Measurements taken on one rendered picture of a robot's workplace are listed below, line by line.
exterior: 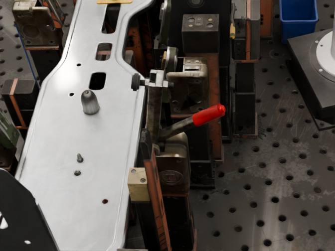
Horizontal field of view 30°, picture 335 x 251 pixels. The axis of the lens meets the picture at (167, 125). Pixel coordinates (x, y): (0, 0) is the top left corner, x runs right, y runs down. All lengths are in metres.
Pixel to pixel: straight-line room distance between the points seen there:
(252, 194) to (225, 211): 0.08
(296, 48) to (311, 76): 0.11
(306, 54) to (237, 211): 0.46
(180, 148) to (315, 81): 0.56
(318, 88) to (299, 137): 0.13
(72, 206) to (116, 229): 0.10
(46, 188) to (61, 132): 0.13
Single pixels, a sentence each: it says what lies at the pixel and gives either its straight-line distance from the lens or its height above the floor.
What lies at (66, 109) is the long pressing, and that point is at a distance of 1.25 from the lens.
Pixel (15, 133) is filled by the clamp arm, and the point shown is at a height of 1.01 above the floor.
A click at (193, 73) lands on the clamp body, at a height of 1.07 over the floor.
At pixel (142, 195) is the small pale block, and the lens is 1.06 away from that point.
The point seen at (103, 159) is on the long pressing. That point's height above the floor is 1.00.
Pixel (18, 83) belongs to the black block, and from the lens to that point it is 1.35.
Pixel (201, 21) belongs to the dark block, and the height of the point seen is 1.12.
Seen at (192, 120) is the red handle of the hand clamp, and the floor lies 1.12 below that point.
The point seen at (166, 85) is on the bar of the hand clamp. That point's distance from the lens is 0.97.
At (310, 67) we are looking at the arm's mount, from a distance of 1.59.
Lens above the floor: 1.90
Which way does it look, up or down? 50 degrees down
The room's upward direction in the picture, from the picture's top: 8 degrees counter-clockwise
